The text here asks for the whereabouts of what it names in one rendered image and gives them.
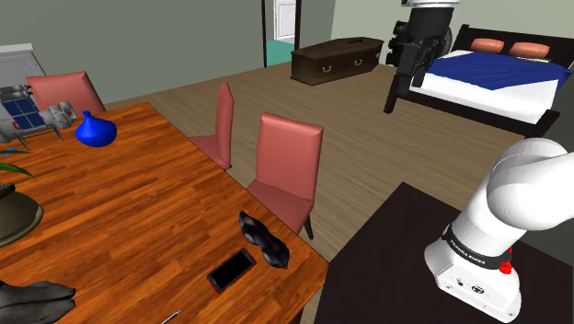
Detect grey satellite model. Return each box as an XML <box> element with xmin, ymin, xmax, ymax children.
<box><xmin>0</xmin><ymin>83</ymin><xmax>78</xmax><ymax>151</ymax></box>

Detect potted plant in green pot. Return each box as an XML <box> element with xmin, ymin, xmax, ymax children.
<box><xmin>0</xmin><ymin>147</ymin><xmax>45</xmax><ymax>249</ymax></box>

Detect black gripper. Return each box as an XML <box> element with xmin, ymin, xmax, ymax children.
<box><xmin>397</xmin><ymin>5</ymin><xmax>455</xmax><ymax>89</ymax></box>

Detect dark grey lumpy figure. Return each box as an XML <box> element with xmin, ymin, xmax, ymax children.
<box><xmin>0</xmin><ymin>280</ymin><xmax>77</xmax><ymax>324</ymax></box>

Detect blue vase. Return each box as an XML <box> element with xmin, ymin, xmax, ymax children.
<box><xmin>74</xmin><ymin>110</ymin><xmax>119</xmax><ymax>148</ymax></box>

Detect dark brown chest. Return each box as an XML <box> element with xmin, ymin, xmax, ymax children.
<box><xmin>290</xmin><ymin>37</ymin><xmax>385</xmax><ymax>87</ymax></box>

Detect bed with blue blanket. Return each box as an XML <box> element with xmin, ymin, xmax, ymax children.
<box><xmin>384</xmin><ymin>23</ymin><xmax>574</xmax><ymax>139</ymax></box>

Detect black phone with red edge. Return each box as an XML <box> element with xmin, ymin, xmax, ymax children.
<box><xmin>206</xmin><ymin>248</ymin><xmax>258</xmax><ymax>295</ymax></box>

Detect brown wooden table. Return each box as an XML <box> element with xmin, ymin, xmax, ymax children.
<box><xmin>0</xmin><ymin>101</ymin><xmax>331</xmax><ymax>324</ymax></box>

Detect silver pen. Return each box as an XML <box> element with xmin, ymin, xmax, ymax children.
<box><xmin>160</xmin><ymin>308</ymin><xmax>184</xmax><ymax>324</ymax></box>

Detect black animal figure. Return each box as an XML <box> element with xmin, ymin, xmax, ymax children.
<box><xmin>237</xmin><ymin>210</ymin><xmax>291</xmax><ymax>271</ymax></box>

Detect white door in dark frame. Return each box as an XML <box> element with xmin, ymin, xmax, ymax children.
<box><xmin>261</xmin><ymin>0</ymin><xmax>303</xmax><ymax>69</ymax></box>

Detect dark robot stand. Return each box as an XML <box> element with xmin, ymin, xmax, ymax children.
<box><xmin>314</xmin><ymin>181</ymin><xmax>574</xmax><ymax>324</ymax></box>

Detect pink chair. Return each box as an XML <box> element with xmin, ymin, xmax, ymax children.
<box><xmin>188</xmin><ymin>82</ymin><xmax>235</xmax><ymax>171</ymax></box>
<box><xmin>245</xmin><ymin>111</ymin><xmax>325</xmax><ymax>241</ymax></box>
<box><xmin>25</xmin><ymin>70</ymin><xmax>108</xmax><ymax>119</ymax></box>

